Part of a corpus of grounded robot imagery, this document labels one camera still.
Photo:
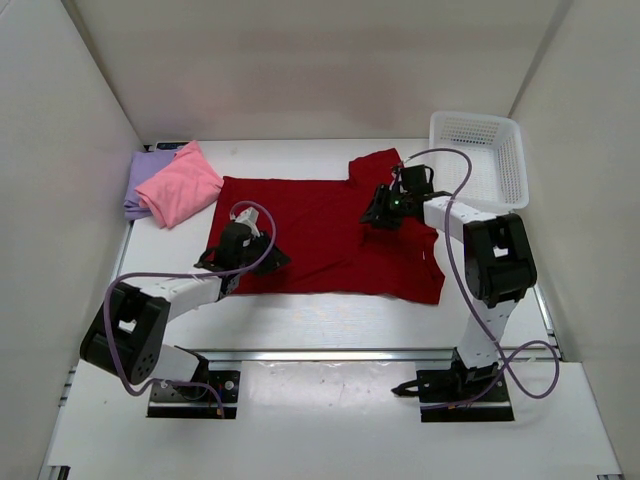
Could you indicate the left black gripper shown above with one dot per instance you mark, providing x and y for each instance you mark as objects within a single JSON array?
[{"x": 276, "y": 260}]

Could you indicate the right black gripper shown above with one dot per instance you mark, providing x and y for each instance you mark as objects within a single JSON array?
[{"x": 379, "y": 214}]

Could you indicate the red t shirt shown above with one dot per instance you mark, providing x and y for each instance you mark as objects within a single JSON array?
[{"x": 317, "y": 224}]

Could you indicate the white plastic laundry basket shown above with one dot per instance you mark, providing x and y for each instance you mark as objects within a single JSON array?
[{"x": 498, "y": 180}]

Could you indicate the pink t shirt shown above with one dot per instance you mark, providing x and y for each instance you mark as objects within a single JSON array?
[{"x": 183, "y": 188}]

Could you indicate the purple t shirt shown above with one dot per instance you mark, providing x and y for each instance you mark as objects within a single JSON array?
[{"x": 144, "y": 165}]

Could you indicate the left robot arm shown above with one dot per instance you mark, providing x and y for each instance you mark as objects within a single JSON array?
[{"x": 126, "y": 337}]

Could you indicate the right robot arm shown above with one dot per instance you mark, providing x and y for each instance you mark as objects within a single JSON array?
[{"x": 498, "y": 263}]

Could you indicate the dark label sticker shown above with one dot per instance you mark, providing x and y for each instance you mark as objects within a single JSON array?
[{"x": 165, "y": 146}]

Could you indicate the aluminium rail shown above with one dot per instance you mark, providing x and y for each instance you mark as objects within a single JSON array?
[{"x": 331, "y": 355}]

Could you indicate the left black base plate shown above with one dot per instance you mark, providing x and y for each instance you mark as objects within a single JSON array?
[{"x": 198, "y": 403}]

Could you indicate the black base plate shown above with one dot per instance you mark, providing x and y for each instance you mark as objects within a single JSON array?
[
  {"x": 198, "y": 403},
  {"x": 443, "y": 398}
]

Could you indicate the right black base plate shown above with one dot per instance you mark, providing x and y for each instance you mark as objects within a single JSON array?
[{"x": 443, "y": 398}]

